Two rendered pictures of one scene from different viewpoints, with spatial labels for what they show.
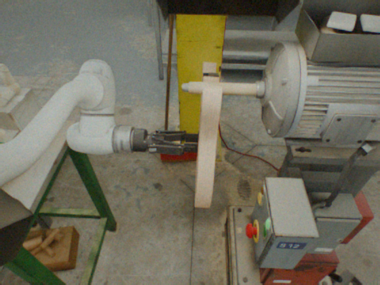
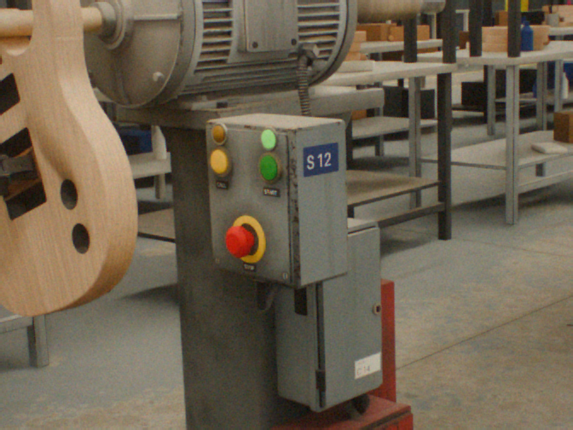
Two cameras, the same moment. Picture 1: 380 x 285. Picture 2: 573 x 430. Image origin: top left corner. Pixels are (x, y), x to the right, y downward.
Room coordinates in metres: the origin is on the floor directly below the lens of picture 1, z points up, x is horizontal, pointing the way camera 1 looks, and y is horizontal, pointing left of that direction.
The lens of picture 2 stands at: (-0.60, 0.77, 1.28)
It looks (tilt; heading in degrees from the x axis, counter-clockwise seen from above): 12 degrees down; 312
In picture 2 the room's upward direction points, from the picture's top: 2 degrees counter-clockwise
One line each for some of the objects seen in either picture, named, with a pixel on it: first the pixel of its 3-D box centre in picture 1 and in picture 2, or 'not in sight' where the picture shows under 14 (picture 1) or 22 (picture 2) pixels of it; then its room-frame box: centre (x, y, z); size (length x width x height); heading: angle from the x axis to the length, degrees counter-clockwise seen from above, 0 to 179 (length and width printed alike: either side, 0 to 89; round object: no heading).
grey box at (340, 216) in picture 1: (335, 205); (327, 223); (0.43, -0.46, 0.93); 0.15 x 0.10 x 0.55; 87
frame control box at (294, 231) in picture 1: (299, 221); (299, 208); (0.35, -0.30, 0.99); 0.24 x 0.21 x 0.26; 87
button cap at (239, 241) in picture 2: (253, 231); (244, 240); (0.33, -0.17, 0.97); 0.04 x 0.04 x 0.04; 87
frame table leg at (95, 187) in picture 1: (95, 191); not in sight; (0.80, 0.52, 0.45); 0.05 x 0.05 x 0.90; 87
